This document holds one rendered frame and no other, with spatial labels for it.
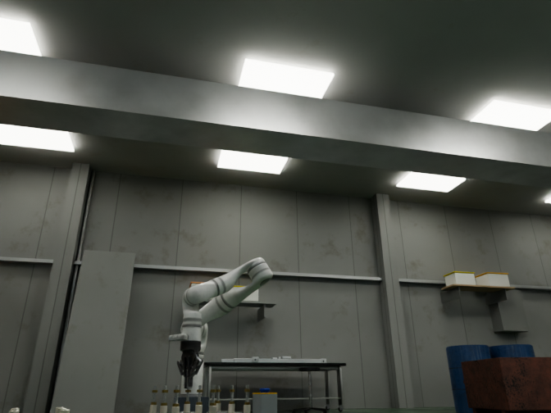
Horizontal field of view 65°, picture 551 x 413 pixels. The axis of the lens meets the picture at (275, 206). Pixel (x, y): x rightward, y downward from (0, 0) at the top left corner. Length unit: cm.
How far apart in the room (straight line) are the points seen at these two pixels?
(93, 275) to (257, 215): 330
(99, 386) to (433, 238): 725
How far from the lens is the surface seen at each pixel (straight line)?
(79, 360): 760
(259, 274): 183
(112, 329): 766
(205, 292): 171
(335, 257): 910
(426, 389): 952
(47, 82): 552
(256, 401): 177
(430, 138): 621
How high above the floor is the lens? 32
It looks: 23 degrees up
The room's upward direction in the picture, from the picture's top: straight up
